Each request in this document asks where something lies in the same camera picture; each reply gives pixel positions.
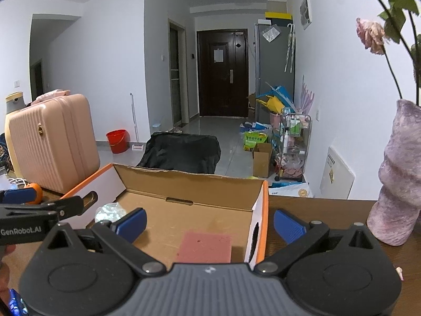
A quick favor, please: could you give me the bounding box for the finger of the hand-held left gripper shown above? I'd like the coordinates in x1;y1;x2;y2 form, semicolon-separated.
39;196;85;219
0;187;39;205

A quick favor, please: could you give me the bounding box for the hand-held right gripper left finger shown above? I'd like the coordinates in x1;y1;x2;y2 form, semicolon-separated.
46;208;167;275

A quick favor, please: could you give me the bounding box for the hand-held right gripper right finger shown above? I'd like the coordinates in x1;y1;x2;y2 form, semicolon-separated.
255;209;379;275

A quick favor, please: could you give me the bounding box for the clear bubble wrap bag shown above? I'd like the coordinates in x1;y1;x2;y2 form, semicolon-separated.
95;202;127;223

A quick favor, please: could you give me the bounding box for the orange printed cardboard box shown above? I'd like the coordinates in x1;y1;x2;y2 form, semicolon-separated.
59;163;270;272

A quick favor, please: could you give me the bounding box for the pink sponge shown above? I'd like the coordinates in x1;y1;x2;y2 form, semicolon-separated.
176;232;234;264

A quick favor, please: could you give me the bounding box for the person's left hand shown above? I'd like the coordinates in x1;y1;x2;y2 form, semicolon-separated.
0;245;17;292

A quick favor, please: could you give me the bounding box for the orange tangerine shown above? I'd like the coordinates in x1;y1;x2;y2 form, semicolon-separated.
28;182;43;205

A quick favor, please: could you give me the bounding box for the white printed sack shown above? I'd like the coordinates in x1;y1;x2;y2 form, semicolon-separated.
268;182;311;199

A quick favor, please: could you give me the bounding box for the pink ribbed suitcase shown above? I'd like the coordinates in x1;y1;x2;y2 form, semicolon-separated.
5;89;101;194

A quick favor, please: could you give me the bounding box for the open brown cardboard box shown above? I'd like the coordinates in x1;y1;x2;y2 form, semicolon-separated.
252;142;273;178

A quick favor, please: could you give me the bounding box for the white leaning board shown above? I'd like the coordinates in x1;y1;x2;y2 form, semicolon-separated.
320;146;356;200

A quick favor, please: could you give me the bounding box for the red plastic bucket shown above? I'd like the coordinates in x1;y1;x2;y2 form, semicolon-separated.
106;129;129;154

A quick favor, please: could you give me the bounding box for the metal trolley rack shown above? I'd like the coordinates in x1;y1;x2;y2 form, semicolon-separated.
274;112;312;183

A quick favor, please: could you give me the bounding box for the black covered chair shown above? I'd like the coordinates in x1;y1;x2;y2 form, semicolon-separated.
136;132;222;175

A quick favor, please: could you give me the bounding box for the yellow thermos bottle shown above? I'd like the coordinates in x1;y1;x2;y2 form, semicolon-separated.
4;92;27;178

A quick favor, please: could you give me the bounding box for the green printed bag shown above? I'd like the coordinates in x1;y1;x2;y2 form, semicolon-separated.
243;131;268;152

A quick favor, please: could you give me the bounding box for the white mop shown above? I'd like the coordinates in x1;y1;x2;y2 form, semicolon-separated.
129;93;145;152

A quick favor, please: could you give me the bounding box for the purple textured vase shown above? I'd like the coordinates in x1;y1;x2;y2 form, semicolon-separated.
367;99;421;247

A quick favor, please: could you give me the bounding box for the blue and yellow clutter pile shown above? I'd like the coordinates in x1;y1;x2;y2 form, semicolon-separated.
255;85;297;114

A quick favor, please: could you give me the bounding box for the small brown cardboard box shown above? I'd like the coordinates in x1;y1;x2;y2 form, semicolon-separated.
247;93;257;122

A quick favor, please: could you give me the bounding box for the grey interior door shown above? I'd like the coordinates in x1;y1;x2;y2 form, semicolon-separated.
168;19;186;129

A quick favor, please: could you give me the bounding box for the dark brown entrance door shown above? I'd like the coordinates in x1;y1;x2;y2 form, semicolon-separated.
197;28;249;118

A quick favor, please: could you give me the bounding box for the grey refrigerator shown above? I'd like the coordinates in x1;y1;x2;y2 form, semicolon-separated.
254;18;295;129

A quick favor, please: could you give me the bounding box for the clear folded umbrella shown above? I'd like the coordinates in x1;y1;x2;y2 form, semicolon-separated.
283;23;295;73

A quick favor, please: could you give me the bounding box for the clear plastic bag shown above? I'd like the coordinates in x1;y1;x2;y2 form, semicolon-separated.
262;26;280;43

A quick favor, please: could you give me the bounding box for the dried pink rose bouquet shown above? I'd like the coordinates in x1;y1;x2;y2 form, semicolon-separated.
356;0;421;107

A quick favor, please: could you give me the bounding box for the purple wall sticker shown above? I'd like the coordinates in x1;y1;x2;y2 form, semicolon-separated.
300;75;315;114

